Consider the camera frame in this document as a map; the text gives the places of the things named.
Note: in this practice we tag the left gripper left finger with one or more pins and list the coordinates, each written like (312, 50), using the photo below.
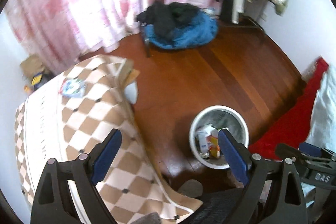
(103, 154)

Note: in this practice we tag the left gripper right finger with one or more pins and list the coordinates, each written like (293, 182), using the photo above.
(236, 155)

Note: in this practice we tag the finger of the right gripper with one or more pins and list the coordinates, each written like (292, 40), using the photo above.
(285, 151)
(310, 149)

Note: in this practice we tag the orange fries snack bag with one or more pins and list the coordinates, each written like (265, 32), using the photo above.
(214, 148)

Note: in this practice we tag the white round trash bin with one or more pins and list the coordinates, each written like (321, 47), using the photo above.
(220, 117)

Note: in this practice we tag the white pillow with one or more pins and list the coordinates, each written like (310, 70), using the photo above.
(322, 125)

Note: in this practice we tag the red blanket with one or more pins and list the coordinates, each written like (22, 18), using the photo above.
(293, 127)

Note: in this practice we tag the green white carton box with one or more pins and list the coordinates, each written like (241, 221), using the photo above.
(203, 135)

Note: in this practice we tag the checkered bed cover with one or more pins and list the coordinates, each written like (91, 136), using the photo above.
(49, 125)

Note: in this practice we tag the blue yellow lidded jar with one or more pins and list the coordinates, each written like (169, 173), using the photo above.
(37, 81)

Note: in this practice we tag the brown paper bag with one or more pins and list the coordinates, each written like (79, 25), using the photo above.
(32, 65)

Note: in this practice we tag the blue sleeping bag pile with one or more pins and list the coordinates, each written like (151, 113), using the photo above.
(202, 30)

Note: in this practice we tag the black clothes pile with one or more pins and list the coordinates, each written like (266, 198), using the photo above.
(166, 18)

